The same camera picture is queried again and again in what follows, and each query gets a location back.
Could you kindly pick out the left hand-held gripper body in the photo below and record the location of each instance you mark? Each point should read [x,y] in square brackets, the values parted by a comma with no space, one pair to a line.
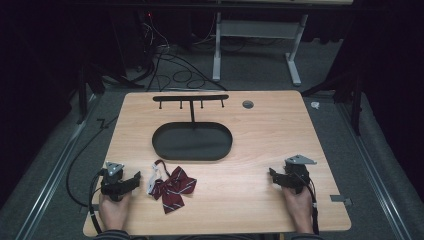
[112,181]

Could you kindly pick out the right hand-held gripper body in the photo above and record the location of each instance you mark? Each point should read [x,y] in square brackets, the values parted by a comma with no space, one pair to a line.
[296,175]

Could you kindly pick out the person's left hand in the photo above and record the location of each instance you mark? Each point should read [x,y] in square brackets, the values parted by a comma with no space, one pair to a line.
[113,211]

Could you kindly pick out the person's right hand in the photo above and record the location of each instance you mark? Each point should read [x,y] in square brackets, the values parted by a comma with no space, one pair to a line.
[299,210]

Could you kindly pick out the dark red striped bow tie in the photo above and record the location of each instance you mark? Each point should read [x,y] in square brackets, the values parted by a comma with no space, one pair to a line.
[173,188]

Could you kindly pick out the grey tape strip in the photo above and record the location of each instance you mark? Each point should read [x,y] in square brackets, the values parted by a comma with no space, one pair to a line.
[340,199]

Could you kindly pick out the black hook stand with tray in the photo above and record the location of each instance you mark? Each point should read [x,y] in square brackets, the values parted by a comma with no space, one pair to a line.
[192,141]

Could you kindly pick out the black tripod stand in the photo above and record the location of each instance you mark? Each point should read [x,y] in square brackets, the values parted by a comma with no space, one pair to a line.
[356,106]
[83,96]

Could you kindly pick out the aluminium floor rail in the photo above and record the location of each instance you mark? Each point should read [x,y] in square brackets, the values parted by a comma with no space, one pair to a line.
[373,173]
[50,186]

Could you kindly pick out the grey metal desk frame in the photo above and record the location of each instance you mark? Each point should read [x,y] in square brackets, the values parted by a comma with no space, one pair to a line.
[256,30]

